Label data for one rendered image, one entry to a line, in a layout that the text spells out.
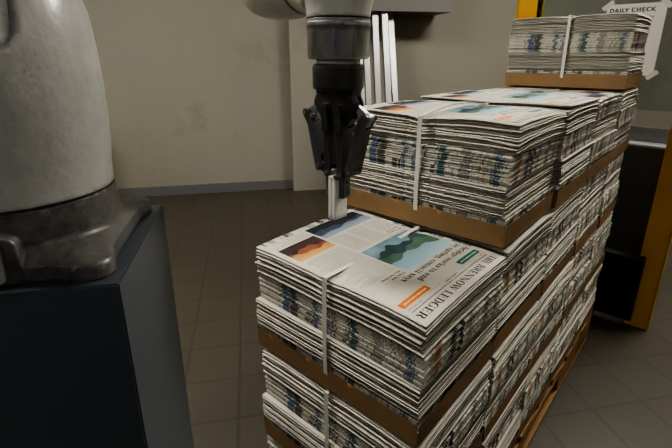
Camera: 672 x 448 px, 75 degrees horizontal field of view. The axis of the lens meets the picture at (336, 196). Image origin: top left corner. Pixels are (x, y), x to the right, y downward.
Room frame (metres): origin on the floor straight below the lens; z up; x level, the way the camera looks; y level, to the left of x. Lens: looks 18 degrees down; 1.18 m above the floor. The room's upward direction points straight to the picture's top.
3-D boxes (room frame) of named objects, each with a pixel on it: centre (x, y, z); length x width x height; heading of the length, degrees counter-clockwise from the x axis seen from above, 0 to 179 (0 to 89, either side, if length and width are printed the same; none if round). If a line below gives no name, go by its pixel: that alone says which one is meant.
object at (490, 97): (1.17, -0.46, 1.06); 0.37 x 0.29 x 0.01; 49
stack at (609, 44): (1.61, -0.84, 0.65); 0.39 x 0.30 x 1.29; 49
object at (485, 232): (0.88, -0.34, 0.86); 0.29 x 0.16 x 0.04; 139
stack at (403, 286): (1.07, -0.37, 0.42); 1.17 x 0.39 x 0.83; 139
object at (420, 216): (0.96, -0.26, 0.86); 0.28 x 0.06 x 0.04; 139
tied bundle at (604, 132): (1.39, -0.65, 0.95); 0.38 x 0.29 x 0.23; 48
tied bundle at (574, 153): (1.17, -0.45, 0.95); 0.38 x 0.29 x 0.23; 49
